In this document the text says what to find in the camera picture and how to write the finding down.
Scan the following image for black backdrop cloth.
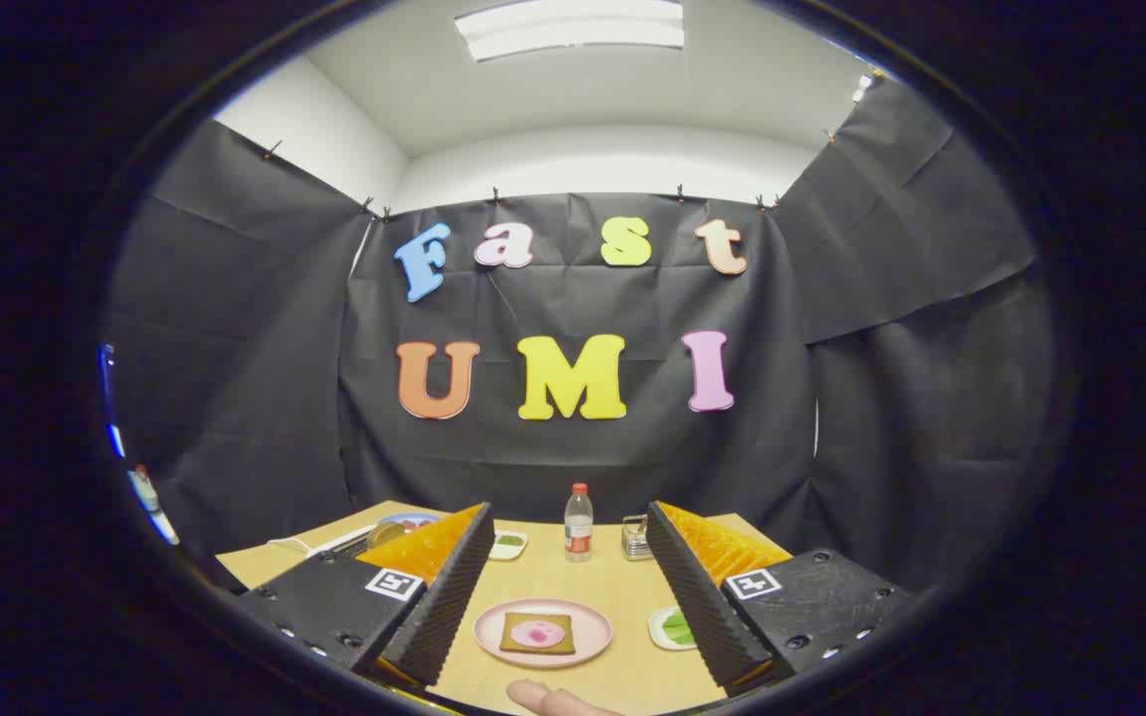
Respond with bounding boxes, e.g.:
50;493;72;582
105;75;1056;598

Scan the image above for toasted bread slice with ham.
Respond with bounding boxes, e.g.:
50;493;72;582
499;613;576;655

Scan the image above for pink plate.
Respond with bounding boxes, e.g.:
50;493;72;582
474;599;614;668

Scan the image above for ceiling light panel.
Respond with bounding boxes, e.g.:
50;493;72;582
455;0;685;63

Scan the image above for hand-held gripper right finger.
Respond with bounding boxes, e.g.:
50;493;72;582
646;500;917;697

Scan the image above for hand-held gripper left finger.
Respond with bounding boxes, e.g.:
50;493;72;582
235;502;496;689

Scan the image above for clear red-capped water bottle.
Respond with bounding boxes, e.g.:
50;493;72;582
564;483;595;563

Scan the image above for small white square dish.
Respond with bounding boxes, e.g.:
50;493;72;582
649;607;698;651

